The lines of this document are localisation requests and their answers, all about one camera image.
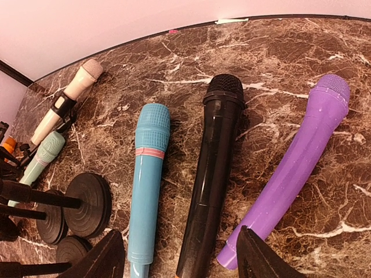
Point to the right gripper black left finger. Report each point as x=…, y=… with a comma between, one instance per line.
x=105, y=259

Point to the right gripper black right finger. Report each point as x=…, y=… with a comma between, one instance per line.
x=257, y=259

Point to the stand holding blue microphone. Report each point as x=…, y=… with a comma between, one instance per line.
x=86, y=205

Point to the light blue toy microphone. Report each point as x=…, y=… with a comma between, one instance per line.
x=151, y=142

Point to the purple toy microphone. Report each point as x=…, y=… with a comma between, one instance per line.
x=327, y=106

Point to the cream white toy microphone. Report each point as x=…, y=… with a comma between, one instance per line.
x=88, y=74

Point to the black microphone stand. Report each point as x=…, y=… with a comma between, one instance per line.
x=69, y=252

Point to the stand holding cream microphone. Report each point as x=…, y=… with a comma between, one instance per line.
x=11, y=168

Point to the mint green toy microphone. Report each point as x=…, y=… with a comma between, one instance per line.
x=47, y=151

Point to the orange toy microphone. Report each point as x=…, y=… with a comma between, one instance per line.
x=10, y=144

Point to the white paper scrap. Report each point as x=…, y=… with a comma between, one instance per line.
x=227, y=21

